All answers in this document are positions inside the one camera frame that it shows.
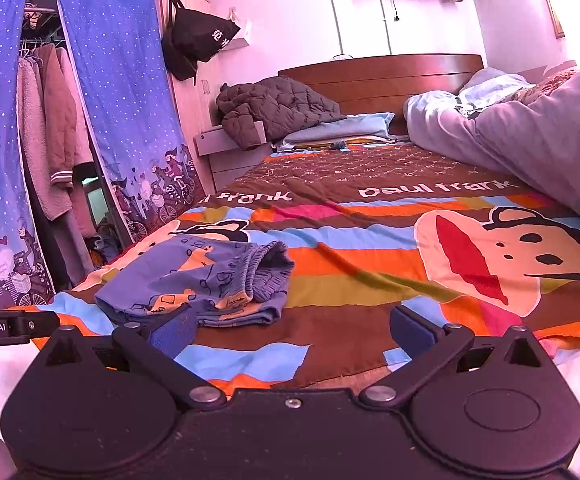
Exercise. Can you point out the pale grey duvet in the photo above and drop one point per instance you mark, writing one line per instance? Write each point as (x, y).
(520, 150)

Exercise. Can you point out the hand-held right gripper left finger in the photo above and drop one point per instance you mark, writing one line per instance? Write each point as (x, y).
(175, 329)

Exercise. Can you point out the beige wooden cabinet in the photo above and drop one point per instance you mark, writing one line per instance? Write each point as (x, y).
(194, 110)

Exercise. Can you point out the light blue pillow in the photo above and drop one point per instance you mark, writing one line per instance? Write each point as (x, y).
(340, 127)

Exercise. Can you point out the black hanging bag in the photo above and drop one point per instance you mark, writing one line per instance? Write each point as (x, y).
(194, 35)

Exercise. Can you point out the striped printed blanket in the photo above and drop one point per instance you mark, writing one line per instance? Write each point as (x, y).
(370, 270)

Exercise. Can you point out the blue car print pants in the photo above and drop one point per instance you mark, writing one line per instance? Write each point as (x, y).
(194, 280)

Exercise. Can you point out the hanging pink fleece coat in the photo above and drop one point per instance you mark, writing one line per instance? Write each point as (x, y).
(32, 135)

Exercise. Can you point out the floral pillow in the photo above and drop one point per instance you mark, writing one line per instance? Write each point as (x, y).
(545, 85)

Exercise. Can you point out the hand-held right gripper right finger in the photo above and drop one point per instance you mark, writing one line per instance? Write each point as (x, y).
(410, 329)

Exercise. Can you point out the brown quilted jacket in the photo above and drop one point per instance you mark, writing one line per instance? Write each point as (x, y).
(270, 105)

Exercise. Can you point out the white nightstand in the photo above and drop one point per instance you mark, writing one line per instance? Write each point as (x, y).
(229, 165)

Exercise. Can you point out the wooden headboard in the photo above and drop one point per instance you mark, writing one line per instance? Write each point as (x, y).
(380, 85)

